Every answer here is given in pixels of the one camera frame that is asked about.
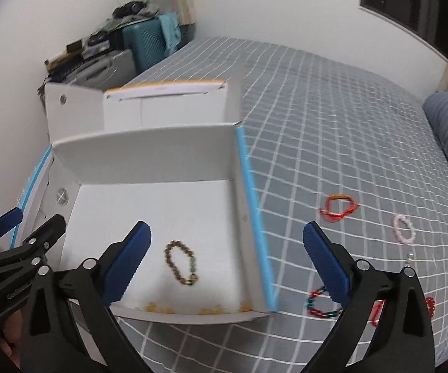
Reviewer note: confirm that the black bag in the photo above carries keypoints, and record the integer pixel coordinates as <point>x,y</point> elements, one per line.
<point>132,8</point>

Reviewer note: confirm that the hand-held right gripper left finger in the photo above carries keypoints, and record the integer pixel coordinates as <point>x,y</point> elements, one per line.
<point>126,266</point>

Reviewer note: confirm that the grey checked bedsheet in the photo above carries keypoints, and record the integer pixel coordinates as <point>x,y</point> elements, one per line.
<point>325,105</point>

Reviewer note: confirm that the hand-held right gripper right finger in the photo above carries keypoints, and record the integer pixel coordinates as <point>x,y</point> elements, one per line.
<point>327,266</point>

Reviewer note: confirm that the teal hard suitcase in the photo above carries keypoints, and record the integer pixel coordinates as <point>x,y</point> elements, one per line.
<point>146,42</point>

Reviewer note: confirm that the pile of dark boxes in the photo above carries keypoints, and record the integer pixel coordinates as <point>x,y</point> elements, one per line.
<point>80,50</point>

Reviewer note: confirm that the light blue cloth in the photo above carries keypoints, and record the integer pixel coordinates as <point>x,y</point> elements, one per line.
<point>169,31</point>

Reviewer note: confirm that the blue and white cardboard box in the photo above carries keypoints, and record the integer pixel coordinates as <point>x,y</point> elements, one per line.
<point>150,202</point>

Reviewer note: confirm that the grey hard suitcase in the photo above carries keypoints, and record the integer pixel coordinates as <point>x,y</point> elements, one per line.
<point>111,66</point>

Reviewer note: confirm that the person's left hand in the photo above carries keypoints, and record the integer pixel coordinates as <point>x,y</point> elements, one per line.
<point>8,338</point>

